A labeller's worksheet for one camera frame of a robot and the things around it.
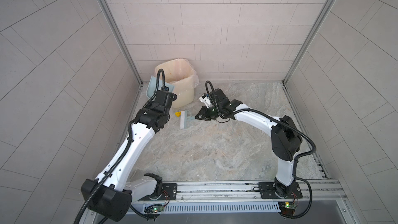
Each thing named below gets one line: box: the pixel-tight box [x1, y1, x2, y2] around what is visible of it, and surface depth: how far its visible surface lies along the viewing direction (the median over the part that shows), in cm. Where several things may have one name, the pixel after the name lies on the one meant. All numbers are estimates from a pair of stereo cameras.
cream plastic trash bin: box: [154, 58, 196, 109], surface depth 97 cm
